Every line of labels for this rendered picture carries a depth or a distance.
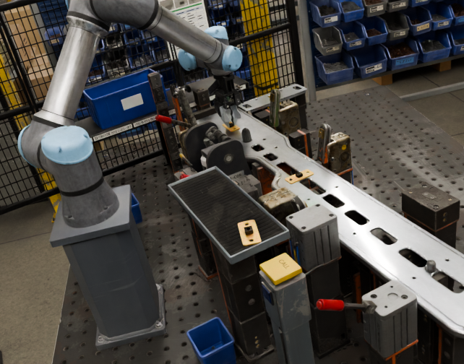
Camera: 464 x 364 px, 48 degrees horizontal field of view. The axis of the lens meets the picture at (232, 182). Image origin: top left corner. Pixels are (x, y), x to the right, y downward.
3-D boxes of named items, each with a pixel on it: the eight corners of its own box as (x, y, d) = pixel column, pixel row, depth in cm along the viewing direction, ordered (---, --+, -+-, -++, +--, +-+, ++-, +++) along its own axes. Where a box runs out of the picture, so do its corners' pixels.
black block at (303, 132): (325, 201, 198) (318, 131, 183) (301, 211, 194) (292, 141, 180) (313, 192, 204) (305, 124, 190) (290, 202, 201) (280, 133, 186)
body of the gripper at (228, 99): (225, 111, 182) (219, 79, 176) (215, 105, 189) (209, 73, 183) (244, 105, 185) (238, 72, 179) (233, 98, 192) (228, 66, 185)
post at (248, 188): (278, 300, 156) (258, 187, 136) (264, 308, 155) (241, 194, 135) (270, 291, 160) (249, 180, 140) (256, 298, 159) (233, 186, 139)
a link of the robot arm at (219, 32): (196, 31, 174) (215, 24, 178) (203, 63, 179) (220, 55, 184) (212, 32, 169) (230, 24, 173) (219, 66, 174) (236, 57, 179)
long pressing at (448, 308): (546, 296, 103) (546, 290, 102) (460, 348, 96) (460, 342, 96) (236, 107, 216) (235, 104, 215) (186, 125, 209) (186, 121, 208)
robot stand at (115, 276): (97, 351, 152) (48, 242, 132) (101, 303, 170) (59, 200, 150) (166, 334, 153) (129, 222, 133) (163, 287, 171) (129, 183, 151)
